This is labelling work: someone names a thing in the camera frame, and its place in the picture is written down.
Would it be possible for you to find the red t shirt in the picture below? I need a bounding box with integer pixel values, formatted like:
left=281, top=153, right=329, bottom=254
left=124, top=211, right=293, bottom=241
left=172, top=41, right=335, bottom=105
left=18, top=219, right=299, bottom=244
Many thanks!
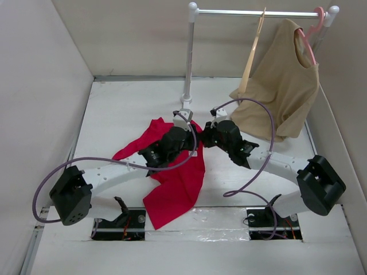
left=112, top=117, right=205, bottom=230

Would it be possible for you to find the beige plastic hanger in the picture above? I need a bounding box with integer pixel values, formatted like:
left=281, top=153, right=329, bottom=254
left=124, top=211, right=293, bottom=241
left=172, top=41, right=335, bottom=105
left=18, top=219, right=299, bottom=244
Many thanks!
left=239, top=7, right=266, bottom=93

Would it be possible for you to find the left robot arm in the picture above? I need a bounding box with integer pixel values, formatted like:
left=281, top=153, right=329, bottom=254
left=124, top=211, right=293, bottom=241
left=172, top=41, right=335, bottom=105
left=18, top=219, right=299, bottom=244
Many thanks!
left=49, top=125, right=199, bottom=226

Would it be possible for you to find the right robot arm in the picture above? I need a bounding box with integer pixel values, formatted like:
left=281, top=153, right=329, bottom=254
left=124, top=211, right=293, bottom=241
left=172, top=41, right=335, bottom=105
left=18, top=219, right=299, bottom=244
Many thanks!
left=199, top=120, right=346, bottom=225

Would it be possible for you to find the beige t shirt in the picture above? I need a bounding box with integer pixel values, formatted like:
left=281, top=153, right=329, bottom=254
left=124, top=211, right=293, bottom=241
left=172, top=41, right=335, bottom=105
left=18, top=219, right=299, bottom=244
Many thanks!
left=230, top=19, right=319, bottom=142

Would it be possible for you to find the pink plastic hanger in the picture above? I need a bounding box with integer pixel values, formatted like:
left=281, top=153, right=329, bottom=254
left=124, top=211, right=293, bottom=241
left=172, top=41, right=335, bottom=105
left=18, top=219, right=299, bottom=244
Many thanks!
left=296, top=7, right=325, bottom=65

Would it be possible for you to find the white clothes rack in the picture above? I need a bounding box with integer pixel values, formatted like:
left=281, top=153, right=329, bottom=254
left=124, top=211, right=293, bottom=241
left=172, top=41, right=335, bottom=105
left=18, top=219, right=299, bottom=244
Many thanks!
left=181, top=1, right=340, bottom=108

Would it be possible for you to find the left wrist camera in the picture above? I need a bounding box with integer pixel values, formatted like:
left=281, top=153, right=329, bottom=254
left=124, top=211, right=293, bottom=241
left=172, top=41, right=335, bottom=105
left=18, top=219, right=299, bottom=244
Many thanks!
left=173, top=108, right=193, bottom=131

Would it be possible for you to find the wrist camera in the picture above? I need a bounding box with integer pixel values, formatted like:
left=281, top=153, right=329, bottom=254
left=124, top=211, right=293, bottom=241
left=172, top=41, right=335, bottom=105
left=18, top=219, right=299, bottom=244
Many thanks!
left=173, top=108, right=193, bottom=131
left=210, top=107, right=228, bottom=128

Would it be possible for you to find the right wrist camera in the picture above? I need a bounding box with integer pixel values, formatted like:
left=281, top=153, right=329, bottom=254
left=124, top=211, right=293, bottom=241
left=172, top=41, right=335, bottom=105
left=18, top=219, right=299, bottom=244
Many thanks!
left=210, top=107, right=228, bottom=128

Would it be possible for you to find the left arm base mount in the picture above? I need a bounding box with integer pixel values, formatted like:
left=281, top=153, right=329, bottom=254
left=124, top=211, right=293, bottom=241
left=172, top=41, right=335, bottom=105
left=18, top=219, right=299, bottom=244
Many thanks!
left=90, top=197, right=146, bottom=241

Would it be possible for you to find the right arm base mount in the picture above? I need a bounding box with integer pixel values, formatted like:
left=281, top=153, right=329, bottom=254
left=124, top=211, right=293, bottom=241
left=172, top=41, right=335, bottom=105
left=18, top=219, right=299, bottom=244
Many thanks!
left=243, top=206, right=302, bottom=241

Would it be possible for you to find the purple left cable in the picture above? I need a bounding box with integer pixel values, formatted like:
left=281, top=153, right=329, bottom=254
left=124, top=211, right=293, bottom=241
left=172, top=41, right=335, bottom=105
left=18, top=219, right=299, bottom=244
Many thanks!
left=33, top=111, right=198, bottom=238

